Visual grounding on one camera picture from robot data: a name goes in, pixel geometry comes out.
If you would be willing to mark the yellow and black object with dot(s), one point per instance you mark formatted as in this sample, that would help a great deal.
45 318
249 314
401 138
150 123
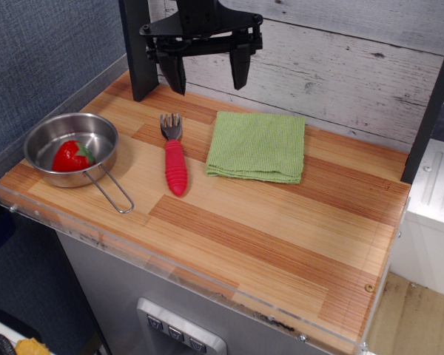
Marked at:
23 346

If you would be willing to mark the red toy strawberry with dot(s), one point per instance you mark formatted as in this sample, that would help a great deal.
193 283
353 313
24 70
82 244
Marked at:
72 156

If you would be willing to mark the white cabinet with metal top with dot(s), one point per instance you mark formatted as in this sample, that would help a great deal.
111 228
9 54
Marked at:
418 251

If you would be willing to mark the folded green cloth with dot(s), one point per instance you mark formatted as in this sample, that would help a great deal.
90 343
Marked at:
257 146

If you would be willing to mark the red-handled metal fork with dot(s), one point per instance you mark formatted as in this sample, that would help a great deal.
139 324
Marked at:
175 165

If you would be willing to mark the black left frame post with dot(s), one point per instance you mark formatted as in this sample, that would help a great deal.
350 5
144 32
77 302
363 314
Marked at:
143 72

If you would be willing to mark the small steel saucepan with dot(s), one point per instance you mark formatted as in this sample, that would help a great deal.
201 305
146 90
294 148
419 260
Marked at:
97 133

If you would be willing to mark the clear acrylic table guard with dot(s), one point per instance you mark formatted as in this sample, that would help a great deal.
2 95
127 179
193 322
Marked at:
247 258

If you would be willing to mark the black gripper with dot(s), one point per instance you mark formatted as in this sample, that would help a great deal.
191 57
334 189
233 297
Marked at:
203 28

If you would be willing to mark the black frame post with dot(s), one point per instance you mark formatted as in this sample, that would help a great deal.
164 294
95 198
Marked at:
425 130
143 72

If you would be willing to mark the black right frame post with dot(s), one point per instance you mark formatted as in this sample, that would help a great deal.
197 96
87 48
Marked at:
425 130

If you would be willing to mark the silver dispenser button panel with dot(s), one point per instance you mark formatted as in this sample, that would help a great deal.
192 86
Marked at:
188 337

